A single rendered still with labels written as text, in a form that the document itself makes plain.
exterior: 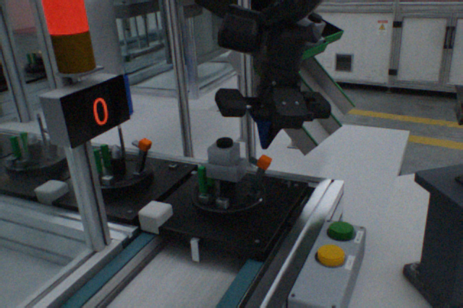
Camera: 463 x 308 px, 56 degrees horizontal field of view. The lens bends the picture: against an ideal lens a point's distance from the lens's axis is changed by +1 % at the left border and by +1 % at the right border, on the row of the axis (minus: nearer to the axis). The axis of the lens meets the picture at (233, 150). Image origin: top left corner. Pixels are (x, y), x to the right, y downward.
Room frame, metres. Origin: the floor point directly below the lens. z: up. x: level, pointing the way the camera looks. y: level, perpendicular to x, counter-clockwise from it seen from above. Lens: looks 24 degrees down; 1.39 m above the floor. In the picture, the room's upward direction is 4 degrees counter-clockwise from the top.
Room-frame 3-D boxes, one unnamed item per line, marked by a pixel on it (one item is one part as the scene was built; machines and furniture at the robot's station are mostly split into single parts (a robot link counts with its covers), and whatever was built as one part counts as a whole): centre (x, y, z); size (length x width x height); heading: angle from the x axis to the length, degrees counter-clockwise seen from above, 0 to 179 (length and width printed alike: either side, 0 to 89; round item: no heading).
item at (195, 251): (0.60, 0.07, 0.95); 0.01 x 0.01 x 0.04; 63
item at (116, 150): (0.83, 0.24, 1.01); 0.24 x 0.24 x 0.13; 63
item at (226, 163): (0.71, 0.02, 1.06); 0.08 x 0.04 x 0.07; 63
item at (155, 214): (0.67, 0.15, 0.97); 0.05 x 0.05 x 0.04; 63
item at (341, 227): (0.60, -0.17, 0.96); 0.04 x 0.04 x 0.02
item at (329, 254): (0.54, -0.14, 0.96); 0.04 x 0.04 x 0.02
